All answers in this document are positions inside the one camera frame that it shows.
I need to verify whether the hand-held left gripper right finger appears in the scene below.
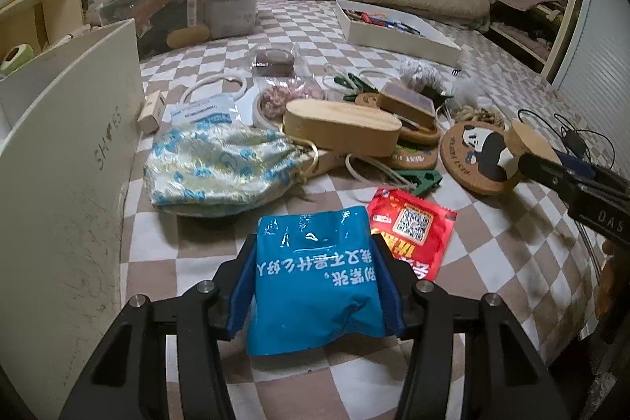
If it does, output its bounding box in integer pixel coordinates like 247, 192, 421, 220
371, 234, 572, 420

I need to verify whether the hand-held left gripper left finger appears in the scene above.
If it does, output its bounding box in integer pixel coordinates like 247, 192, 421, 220
59, 239, 260, 420

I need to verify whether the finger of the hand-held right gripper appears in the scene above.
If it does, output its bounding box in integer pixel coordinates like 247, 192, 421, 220
554, 147, 612, 179
519, 152, 584, 205

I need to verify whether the small round wooden piece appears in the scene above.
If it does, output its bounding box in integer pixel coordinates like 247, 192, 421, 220
508, 119, 563, 166

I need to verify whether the blue snack packet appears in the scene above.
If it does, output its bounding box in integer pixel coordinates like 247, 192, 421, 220
246, 206, 388, 355

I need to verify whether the white cardboard box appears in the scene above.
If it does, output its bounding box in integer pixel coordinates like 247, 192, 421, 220
0, 19, 147, 420

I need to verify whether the person's right hand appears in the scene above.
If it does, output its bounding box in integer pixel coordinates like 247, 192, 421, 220
595, 239, 623, 320

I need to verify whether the panda wooden coaster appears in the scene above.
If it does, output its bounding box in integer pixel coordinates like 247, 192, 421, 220
440, 120, 526, 195

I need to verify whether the red foil packet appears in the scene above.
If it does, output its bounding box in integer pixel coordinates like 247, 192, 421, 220
367, 187, 458, 281

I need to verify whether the white sliding door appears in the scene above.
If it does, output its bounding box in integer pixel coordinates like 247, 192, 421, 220
551, 0, 630, 185

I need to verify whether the white feather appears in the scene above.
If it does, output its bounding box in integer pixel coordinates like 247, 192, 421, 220
454, 72, 494, 104

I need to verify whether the green clothes peg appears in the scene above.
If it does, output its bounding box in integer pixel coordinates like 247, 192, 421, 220
332, 72, 376, 101
393, 168, 444, 195

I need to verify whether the printed round wooden coaster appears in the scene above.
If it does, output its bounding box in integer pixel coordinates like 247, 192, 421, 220
388, 141, 440, 171

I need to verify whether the brown topped wooden box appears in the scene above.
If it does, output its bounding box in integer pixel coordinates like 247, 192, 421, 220
377, 81, 437, 129

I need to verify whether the white fluffy pompom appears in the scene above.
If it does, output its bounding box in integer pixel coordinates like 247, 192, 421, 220
398, 58, 447, 89

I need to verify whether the wooden oval box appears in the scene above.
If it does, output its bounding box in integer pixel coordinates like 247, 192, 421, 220
283, 98, 403, 156

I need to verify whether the white tape roll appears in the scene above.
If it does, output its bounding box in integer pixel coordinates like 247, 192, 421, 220
252, 94, 287, 129

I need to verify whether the face mask package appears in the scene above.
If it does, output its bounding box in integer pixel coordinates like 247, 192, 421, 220
164, 94, 238, 126

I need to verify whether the small cardboard box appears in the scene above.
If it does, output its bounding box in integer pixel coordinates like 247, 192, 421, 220
136, 92, 167, 134

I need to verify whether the pink scrunchie in bag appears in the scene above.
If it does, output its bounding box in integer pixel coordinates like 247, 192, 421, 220
258, 77, 326, 119

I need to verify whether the white tray of pens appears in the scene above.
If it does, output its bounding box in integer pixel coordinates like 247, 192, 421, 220
335, 0, 463, 68

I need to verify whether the clear plastic storage bin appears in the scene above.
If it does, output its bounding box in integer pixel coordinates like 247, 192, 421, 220
83, 0, 270, 57

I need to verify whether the green tape roll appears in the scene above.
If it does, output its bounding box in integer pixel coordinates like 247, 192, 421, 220
0, 43, 35, 75

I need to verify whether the wooden bedside shelf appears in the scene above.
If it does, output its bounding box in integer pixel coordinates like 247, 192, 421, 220
0, 0, 95, 79

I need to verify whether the black cable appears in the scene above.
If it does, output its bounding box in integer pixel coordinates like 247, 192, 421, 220
516, 107, 617, 166

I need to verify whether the braided rope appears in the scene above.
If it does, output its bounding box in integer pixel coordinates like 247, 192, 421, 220
457, 104, 506, 129

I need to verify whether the blue patterned drawstring pouch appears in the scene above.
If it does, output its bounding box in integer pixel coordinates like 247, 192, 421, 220
144, 124, 302, 217

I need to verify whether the white cord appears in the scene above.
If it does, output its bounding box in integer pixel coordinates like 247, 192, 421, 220
343, 151, 400, 183

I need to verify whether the white plastic ring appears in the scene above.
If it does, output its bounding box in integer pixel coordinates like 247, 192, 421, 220
180, 72, 250, 107

